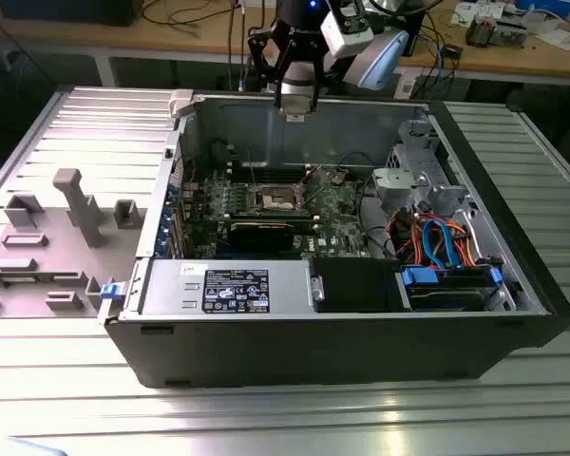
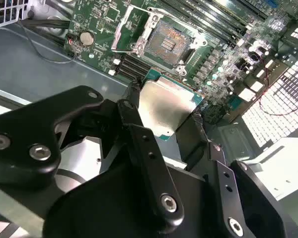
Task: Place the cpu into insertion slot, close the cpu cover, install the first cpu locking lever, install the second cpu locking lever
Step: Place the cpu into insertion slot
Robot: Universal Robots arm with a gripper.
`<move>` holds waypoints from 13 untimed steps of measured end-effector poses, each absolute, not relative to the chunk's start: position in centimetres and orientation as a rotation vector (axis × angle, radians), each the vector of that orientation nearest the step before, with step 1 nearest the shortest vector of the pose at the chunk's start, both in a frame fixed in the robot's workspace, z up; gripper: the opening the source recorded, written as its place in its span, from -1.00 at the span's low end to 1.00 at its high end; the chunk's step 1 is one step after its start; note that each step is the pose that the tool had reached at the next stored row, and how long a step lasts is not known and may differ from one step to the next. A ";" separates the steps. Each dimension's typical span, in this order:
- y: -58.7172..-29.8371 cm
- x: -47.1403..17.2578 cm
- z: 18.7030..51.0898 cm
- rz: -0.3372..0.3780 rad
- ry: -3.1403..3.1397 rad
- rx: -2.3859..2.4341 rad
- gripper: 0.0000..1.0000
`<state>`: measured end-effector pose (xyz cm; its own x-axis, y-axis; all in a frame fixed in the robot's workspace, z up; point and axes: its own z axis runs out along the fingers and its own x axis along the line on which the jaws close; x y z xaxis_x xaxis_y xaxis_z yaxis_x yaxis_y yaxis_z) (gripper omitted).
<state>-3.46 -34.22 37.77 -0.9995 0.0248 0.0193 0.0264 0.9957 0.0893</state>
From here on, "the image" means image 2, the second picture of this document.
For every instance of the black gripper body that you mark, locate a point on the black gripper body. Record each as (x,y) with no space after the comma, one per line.
(109,205)

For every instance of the metal socket cover frame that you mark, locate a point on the metal socket cover frame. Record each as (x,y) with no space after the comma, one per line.
(121,28)

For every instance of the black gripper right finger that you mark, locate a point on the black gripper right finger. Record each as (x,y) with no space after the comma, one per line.
(258,205)

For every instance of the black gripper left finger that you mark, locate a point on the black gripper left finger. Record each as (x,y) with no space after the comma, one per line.
(20,148)

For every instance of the silver topped CPU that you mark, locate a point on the silver topped CPU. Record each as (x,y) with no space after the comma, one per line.
(164,106)

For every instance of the metal locking lever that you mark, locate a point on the metal locking lever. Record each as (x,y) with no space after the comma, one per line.
(176,19)

